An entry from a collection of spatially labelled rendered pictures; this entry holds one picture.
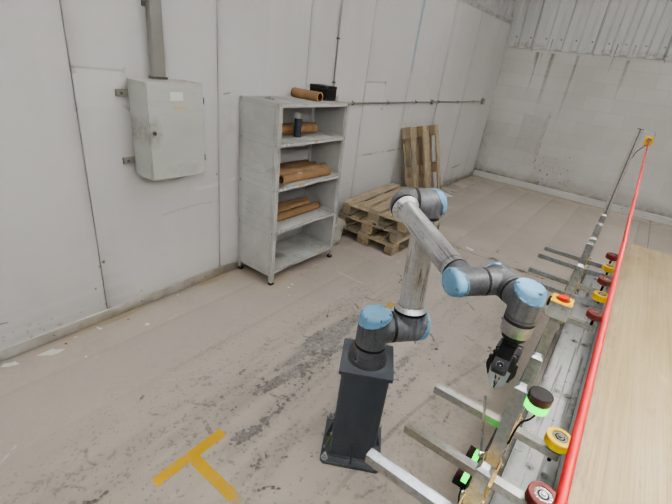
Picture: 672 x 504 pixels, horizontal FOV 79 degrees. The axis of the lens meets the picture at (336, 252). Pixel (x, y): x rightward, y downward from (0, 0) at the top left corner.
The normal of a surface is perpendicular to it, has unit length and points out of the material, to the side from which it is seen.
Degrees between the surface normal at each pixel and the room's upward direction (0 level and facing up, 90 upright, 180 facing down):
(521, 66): 90
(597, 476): 0
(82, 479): 0
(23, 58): 90
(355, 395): 90
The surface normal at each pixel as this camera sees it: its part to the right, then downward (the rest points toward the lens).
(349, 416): -0.13, 0.41
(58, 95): 0.79, 0.34
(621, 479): 0.11, -0.90
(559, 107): -0.60, 0.28
